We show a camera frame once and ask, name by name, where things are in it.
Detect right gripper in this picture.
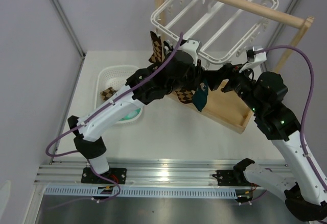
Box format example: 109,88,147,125
202,61,263,115

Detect brown checkered sock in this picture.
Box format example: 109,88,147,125
149,31,163,63
174,88,195,104

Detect white plastic clip hanger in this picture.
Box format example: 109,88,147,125
150,0,270,64

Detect mint green sock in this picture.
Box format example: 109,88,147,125
120,108,141,121

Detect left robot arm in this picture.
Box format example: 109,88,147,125
67,50,202,183

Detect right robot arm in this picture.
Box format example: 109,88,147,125
203,63,326,221

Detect wooden hanger rack stand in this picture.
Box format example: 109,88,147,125
150,0,315,135

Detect white plastic laundry basket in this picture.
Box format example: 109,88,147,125
94,65,138,109

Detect beige checkered sock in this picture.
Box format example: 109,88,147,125
100,87,117,101

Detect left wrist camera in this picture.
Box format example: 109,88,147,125
179,39,202,66

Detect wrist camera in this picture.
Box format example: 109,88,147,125
239,46,267,73
179,39,202,66

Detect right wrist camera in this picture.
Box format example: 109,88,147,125
239,46,267,73

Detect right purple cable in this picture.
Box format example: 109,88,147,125
224,45,327,222

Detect purple cable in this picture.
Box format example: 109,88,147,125
45,32,184,209
224,45,327,222

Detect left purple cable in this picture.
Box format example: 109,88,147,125
45,32,184,209

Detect aluminium mounting rail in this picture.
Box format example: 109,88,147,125
34,157,238,188

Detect white slotted cable duct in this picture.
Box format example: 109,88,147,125
44,185,238,199

